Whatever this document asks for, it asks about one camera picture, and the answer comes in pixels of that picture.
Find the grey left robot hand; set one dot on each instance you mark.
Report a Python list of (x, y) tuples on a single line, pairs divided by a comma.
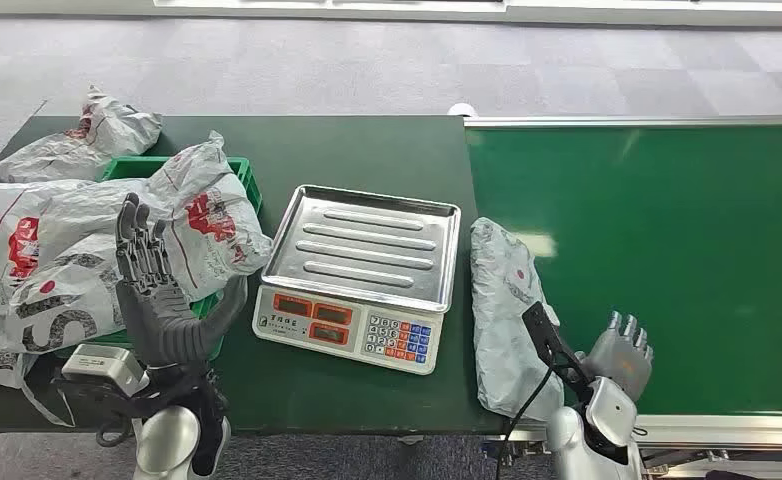
[(162, 318)]

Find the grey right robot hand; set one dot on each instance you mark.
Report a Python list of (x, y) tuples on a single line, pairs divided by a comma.
[(623, 361)]

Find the grey printed courier package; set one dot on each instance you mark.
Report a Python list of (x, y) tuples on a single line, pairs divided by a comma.
[(507, 331)]

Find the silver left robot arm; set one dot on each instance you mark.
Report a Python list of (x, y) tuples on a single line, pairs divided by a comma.
[(166, 444)]

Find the white package bold black letters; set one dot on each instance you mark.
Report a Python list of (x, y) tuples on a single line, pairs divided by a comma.
[(66, 311)]

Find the green belt conveyor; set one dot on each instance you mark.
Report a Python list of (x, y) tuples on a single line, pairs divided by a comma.
[(682, 265)]

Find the white package red block print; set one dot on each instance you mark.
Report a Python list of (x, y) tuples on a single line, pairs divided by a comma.
[(215, 199)]

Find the white package red line print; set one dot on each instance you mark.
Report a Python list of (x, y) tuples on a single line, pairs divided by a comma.
[(0, 218)]

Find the crumpled grey courier package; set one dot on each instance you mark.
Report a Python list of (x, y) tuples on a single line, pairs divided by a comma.
[(60, 156)]

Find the green plastic crate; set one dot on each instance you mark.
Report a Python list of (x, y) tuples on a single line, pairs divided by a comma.
[(126, 167)]

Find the white electronic scale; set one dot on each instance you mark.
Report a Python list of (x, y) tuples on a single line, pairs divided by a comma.
[(338, 334)]

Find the white round knob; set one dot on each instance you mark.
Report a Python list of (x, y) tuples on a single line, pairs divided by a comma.
[(462, 110)]

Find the white window sill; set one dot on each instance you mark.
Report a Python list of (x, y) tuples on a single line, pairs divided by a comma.
[(431, 8)]

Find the black right wrist camera bracket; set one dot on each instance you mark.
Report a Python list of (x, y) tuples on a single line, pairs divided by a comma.
[(553, 344)]

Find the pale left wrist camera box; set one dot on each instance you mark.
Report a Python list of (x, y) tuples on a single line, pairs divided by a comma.
[(103, 368)]

